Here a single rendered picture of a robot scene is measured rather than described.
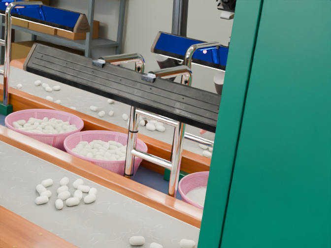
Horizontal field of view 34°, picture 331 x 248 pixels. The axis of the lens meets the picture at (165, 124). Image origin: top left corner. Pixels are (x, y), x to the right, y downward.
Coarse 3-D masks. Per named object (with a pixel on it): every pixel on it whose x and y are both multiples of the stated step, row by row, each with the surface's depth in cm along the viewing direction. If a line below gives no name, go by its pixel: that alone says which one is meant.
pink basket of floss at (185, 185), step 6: (192, 174) 157; (198, 174) 158; (204, 174) 159; (180, 180) 152; (186, 180) 154; (192, 180) 157; (180, 186) 149; (186, 186) 154; (192, 186) 157; (198, 186) 158; (180, 192) 144; (186, 192) 154; (186, 198) 141; (192, 204) 140; (198, 204) 138
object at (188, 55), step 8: (192, 48) 160; (200, 48) 163; (208, 48) 167; (216, 48) 172; (184, 56) 162; (192, 56) 160; (184, 64) 161; (192, 136) 165; (208, 144) 162; (168, 176) 172; (184, 176) 169
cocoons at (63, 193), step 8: (48, 184) 143; (64, 184) 145; (80, 184) 145; (40, 192) 139; (48, 192) 137; (64, 192) 138; (80, 192) 139; (96, 192) 142; (40, 200) 133; (56, 200) 134; (72, 200) 135; (88, 200) 137; (136, 240) 121; (144, 240) 122; (184, 240) 123; (192, 240) 123
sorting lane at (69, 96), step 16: (0, 80) 238; (16, 80) 241; (32, 80) 244; (48, 80) 248; (64, 96) 226; (80, 96) 229; (96, 96) 232; (96, 112) 211; (128, 112) 216; (128, 128) 197; (144, 128) 199; (192, 128) 206; (192, 144) 189
